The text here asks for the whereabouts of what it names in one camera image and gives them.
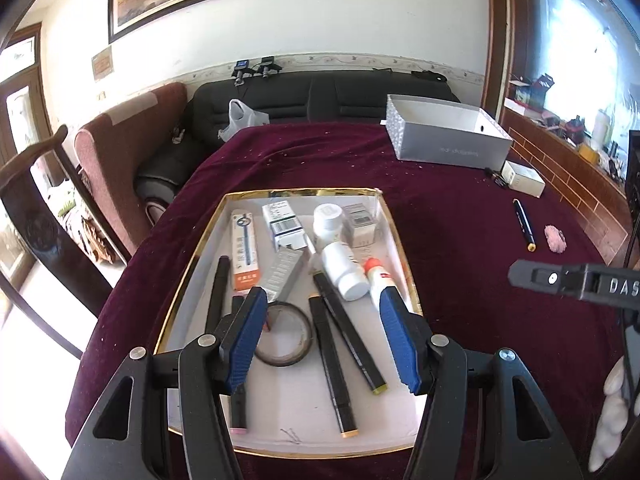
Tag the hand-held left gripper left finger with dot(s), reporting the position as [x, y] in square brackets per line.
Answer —
[245, 340]

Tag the person's right hand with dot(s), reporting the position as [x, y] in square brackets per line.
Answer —
[612, 410]

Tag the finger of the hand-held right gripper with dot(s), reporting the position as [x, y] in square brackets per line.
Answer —
[540, 276]

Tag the wooden glass door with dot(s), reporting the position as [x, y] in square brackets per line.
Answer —
[20, 105]

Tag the black sofa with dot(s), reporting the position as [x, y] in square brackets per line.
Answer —
[300, 95]

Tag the tan wall plaque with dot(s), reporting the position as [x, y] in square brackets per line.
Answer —
[102, 62]

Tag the grey shoe box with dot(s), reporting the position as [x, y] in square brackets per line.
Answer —
[450, 147]

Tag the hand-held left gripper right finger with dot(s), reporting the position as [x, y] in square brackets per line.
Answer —
[400, 340]

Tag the black marker pink cap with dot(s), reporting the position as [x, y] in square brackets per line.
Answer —
[239, 410]

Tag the red armchair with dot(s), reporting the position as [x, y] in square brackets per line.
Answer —
[130, 135]

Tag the long white box orange end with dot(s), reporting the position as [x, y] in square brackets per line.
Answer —
[246, 250]

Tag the white gold-rimmed tray box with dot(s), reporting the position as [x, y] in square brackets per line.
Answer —
[290, 410]

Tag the black clamp device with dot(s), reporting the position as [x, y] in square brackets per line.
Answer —
[241, 71]
[267, 66]

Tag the black marker purple caps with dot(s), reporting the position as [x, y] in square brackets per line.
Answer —
[218, 290]

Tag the blue white medicine box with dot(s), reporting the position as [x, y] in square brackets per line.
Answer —
[282, 222]

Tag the silver red box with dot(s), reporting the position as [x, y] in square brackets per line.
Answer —
[282, 275]

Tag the patterned cloth pile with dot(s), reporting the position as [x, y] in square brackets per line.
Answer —
[82, 225]

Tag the small white pink-bordered box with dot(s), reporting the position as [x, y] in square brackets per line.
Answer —
[360, 225]

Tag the small white cardboard box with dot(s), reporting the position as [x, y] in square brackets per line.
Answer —
[525, 177]

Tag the dark red box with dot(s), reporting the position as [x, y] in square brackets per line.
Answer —
[542, 87]

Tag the white pill bottle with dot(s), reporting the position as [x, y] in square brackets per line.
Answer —
[345, 270]
[327, 220]

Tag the tape roll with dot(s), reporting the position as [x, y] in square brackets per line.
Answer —
[280, 361]

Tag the black marker yellow caps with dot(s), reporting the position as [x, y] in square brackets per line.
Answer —
[350, 332]

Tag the white glue bottle orange cap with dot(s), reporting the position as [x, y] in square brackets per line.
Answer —
[381, 280]

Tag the dark wooden chair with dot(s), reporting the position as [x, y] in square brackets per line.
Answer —
[40, 220]

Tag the wooden window ledge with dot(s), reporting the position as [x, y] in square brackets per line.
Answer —
[560, 170]

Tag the white plastic bag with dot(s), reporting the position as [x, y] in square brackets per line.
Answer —
[240, 115]

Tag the white jar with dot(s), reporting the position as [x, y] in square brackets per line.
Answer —
[600, 130]

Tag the black marker tan cap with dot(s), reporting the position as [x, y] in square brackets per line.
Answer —
[332, 365]

